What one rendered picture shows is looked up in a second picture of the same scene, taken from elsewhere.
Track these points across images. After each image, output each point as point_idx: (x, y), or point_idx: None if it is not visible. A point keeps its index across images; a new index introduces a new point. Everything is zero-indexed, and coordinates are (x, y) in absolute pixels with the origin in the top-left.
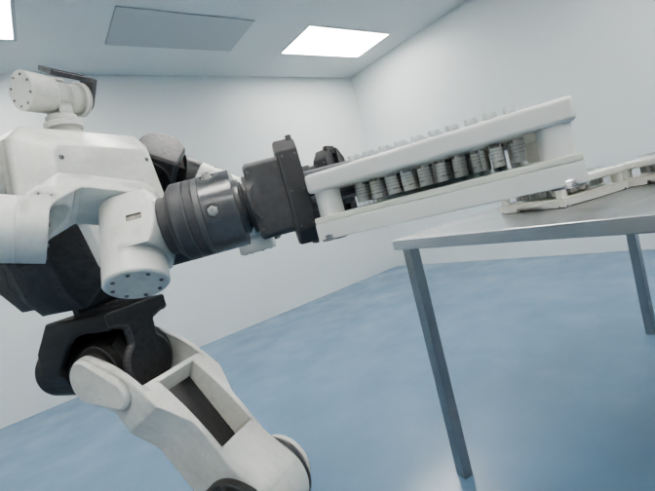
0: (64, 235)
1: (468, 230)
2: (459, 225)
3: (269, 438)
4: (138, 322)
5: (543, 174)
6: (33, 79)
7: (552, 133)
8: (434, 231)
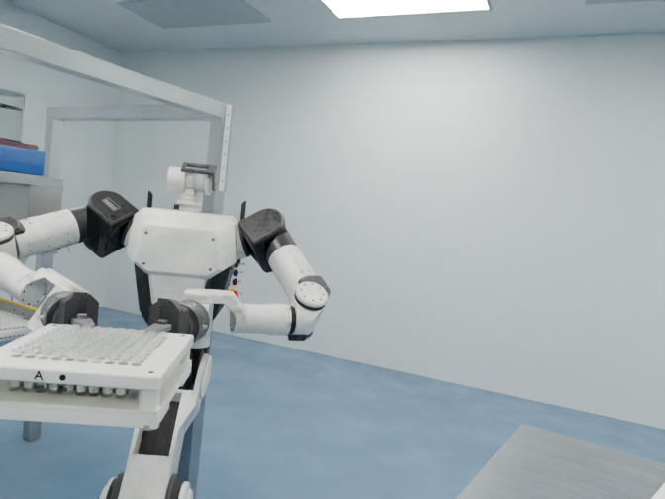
0: (142, 277)
1: (506, 475)
2: (591, 471)
3: (163, 478)
4: None
5: None
6: (169, 175)
7: None
8: (560, 450)
